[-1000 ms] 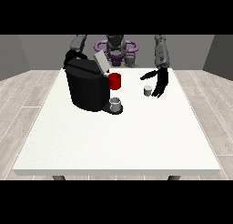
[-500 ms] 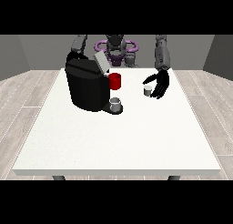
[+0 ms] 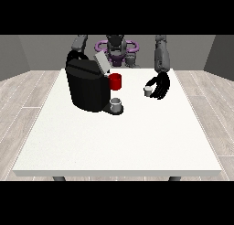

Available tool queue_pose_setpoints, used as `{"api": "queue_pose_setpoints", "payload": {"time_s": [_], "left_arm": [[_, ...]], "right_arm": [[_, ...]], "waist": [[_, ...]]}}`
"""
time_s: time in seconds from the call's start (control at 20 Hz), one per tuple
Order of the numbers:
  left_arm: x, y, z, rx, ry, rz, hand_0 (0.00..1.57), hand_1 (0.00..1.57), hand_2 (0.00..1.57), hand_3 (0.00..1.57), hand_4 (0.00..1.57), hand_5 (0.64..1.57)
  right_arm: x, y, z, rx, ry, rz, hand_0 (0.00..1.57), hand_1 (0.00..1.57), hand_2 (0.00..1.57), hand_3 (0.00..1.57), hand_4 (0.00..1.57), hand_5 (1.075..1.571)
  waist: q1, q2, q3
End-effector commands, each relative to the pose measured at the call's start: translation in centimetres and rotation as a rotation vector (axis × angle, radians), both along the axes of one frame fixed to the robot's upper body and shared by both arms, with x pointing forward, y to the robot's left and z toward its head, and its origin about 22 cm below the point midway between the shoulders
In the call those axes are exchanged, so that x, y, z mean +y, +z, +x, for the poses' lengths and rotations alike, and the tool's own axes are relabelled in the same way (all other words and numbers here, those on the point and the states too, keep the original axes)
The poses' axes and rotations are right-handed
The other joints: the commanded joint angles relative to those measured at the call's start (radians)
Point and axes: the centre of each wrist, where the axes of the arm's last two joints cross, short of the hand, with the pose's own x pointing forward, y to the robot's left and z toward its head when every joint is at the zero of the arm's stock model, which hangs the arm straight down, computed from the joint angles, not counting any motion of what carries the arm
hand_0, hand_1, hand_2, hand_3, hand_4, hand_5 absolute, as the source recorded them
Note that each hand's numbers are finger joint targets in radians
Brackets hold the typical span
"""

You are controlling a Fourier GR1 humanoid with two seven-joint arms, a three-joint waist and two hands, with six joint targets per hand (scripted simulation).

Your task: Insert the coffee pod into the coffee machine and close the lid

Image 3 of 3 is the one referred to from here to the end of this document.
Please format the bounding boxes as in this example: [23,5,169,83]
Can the small grey cup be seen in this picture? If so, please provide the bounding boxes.
[110,97,122,113]

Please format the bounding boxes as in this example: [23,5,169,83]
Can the small grey coffee pod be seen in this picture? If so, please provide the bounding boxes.
[144,85,153,97]

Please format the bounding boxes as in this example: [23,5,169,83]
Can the black coffee machine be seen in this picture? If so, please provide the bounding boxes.
[65,50,124,115]

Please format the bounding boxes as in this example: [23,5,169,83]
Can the pale grey machine lid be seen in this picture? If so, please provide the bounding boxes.
[93,50,112,73]

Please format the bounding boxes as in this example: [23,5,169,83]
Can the red pod holder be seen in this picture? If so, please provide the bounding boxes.
[108,72,122,91]

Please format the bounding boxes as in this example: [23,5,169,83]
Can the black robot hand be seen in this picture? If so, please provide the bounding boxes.
[67,49,90,61]
[144,70,171,101]

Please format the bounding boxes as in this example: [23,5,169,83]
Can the grey robot trunk purple rings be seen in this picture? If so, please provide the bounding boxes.
[94,35,142,70]

